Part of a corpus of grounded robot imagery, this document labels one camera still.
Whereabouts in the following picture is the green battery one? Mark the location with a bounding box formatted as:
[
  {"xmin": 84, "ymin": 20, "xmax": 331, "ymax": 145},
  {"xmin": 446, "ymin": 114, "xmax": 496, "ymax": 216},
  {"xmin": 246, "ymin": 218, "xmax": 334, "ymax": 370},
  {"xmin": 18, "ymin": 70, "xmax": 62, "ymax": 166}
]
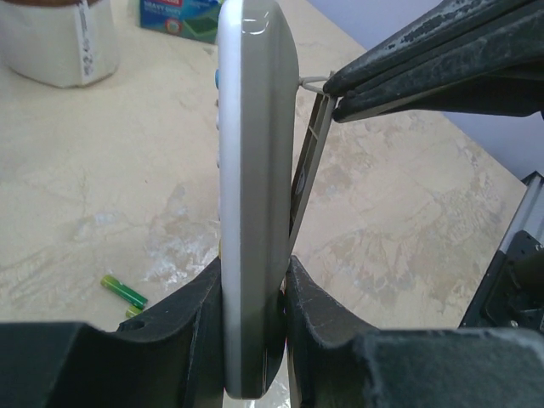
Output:
[{"xmin": 100, "ymin": 275, "xmax": 148, "ymax": 309}]

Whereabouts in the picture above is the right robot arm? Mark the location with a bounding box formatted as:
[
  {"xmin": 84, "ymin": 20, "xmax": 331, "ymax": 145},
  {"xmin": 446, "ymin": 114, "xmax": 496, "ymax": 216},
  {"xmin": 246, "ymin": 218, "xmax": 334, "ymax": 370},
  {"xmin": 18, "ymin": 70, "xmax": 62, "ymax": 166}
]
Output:
[{"xmin": 324, "ymin": 1, "xmax": 543, "ymax": 331}]

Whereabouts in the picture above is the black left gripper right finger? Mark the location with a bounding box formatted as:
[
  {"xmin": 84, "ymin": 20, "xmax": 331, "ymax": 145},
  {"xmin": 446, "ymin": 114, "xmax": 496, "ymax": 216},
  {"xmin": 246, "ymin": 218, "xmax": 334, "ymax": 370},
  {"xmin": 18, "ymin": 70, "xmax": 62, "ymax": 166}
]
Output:
[{"xmin": 285, "ymin": 258, "xmax": 543, "ymax": 407}]

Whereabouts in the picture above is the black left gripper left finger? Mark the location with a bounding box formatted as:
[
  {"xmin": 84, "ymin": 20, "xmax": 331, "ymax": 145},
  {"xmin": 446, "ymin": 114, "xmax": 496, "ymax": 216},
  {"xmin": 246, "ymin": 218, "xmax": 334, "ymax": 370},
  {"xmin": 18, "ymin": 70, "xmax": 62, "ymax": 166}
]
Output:
[{"xmin": 1, "ymin": 259, "xmax": 224, "ymax": 407}]

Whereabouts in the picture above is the beige battery cover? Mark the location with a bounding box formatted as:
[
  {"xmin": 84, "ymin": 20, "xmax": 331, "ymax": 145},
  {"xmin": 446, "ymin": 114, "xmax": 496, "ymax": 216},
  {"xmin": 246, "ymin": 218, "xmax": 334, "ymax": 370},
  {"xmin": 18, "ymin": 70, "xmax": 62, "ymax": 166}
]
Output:
[{"xmin": 289, "ymin": 71, "xmax": 337, "ymax": 252}]

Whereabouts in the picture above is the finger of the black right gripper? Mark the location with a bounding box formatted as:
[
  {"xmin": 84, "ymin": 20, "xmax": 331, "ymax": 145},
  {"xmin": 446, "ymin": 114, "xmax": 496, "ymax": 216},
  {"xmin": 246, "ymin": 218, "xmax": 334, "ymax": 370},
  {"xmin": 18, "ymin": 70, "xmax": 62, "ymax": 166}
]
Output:
[
  {"xmin": 331, "ymin": 54, "xmax": 543, "ymax": 122},
  {"xmin": 324, "ymin": 0, "xmax": 534, "ymax": 96}
]

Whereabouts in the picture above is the white roll with brown top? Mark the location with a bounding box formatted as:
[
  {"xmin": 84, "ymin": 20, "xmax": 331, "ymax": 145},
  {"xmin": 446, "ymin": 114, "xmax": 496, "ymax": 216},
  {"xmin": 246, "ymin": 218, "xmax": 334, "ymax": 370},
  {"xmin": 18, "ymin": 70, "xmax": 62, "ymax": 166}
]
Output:
[{"xmin": 1, "ymin": 1, "xmax": 119, "ymax": 88}]

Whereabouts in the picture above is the green sponge pack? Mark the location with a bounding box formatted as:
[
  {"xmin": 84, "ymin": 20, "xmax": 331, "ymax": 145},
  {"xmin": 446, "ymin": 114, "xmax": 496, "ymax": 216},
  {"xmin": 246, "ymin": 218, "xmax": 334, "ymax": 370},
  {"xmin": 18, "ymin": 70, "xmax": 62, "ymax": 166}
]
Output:
[{"xmin": 138, "ymin": 0, "xmax": 223, "ymax": 44}]

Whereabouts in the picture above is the beige white remote control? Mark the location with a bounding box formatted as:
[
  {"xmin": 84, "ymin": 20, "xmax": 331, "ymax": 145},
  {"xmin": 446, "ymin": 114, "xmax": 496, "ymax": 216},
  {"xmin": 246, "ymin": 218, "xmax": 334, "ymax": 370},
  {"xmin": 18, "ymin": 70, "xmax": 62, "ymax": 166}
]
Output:
[{"xmin": 218, "ymin": 1, "xmax": 299, "ymax": 400}]

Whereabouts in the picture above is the green battery two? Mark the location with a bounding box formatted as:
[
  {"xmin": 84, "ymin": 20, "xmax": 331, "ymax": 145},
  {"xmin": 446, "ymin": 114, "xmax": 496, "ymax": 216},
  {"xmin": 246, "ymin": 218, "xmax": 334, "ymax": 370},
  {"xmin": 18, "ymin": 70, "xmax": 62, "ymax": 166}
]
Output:
[{"xmin": 125, "ymin": 305, "xmax": 142, "ymax": 319}]

